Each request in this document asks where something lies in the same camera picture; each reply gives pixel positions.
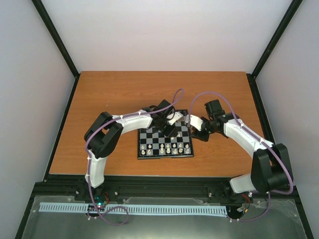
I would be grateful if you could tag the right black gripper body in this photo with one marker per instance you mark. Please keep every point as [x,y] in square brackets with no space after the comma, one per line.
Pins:
[205,137]

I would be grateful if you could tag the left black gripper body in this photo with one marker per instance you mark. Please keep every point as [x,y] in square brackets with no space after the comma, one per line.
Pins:
[167,133]

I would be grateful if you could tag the black magnetic chess board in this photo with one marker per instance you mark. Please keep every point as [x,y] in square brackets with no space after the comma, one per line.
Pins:
[156,138]

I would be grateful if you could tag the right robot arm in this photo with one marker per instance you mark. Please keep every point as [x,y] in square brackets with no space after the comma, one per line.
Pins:
[271,169]

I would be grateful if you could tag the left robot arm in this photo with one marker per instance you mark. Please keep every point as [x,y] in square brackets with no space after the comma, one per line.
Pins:
[103,135]

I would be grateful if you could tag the electronics board green led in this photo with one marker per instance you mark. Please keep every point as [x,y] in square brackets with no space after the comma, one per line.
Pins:
[100,204]

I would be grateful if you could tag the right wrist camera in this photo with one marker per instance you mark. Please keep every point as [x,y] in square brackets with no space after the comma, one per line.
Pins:
[193,121]

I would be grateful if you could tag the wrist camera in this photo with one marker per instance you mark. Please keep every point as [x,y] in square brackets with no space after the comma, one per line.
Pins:
[175,117]
[193,121]

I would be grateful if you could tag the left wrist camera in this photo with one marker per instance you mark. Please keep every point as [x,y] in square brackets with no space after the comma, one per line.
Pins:
[175,117]

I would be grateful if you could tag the black aluminium rail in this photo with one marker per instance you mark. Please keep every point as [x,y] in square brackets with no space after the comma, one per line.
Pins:
[120,188]

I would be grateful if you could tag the light blue cable duct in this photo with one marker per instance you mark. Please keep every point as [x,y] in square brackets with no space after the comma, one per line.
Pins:
[139,210]

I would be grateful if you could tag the right black frame post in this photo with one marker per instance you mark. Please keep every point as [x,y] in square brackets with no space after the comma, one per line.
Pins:
[282,26]

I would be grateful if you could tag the black frame post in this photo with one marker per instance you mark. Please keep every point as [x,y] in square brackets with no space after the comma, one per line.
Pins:
[40,8]
[282,26]

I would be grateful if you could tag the left black frame post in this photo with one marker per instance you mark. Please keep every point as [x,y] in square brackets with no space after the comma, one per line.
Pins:
[40,8]

